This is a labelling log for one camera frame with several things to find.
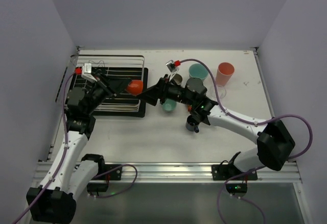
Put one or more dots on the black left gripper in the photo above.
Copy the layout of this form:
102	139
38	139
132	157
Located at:
106	85

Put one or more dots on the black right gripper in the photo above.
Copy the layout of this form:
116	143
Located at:
163	89

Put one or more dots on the orange mug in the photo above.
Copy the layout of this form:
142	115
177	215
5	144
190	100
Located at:
135	87

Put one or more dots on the small green cup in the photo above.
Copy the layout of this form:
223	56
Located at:
169	105

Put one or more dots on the white brown cup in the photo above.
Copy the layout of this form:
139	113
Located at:
178	79

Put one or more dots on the blue cup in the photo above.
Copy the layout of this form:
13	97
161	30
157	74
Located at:
192	125

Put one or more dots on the large green mug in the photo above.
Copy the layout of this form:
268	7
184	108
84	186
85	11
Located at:
198	71

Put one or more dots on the clear glass cup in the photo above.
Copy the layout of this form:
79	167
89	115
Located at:
221	92

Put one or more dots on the pink plastic cup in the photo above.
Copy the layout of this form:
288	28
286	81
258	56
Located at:
224	73

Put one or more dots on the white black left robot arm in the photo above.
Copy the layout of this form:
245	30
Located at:
55	199

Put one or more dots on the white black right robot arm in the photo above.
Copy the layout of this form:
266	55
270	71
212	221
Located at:
274	143

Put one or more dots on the black drip tray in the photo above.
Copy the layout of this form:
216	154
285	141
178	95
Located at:
143	106

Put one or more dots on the left black controller box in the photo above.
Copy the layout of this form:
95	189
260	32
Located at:
97	188

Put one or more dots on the black controller box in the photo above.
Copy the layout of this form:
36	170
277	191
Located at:
97	188
237	189

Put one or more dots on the right black controller box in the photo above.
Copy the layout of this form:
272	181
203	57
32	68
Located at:
237	189

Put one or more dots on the metal wire dish rack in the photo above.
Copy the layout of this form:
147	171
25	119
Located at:
108	61

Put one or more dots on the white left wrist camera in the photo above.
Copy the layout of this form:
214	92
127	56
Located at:
87	73

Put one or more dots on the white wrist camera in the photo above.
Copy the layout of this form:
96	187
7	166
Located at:
87	73
173	67

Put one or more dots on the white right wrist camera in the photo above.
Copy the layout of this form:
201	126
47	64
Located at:
173	67

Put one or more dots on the aluminium front rail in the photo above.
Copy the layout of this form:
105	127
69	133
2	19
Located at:
202	173

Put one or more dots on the aluminium rail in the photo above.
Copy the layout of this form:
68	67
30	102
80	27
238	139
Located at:
202	173
255	51

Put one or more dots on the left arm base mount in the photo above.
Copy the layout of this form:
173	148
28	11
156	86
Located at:
114	175

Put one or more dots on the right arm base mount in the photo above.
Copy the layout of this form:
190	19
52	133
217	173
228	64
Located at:
225	170

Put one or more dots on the aluminium right side rail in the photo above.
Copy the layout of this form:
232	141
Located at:
255	51

